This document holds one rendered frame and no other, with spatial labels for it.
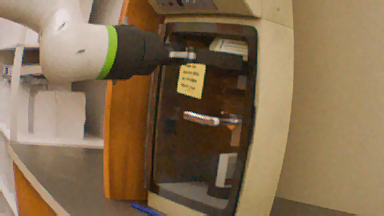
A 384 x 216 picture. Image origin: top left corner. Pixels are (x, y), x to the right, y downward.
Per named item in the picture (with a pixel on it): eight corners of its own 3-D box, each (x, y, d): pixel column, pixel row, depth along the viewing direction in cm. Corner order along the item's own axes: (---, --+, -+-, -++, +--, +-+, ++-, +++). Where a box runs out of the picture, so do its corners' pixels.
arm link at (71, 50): (37, 98, 66) (54, 45, 60) (30, 51, 73) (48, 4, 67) (99, 100, 75) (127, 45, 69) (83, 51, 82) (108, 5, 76)
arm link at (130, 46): (87, 82, 79) (110, 87, 72) (99, 18, 78) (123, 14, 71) (114, 83, 83) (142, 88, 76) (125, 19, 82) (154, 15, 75)
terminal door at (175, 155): (148, 189, 118) (165, 22, 114) (232, 222, 95) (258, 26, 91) (146, 189, 118) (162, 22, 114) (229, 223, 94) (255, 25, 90)
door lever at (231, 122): (203, 122, 102) (204, 108, 102) (236, 130, 95) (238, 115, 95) (180, 122, 99) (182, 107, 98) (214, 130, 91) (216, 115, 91)
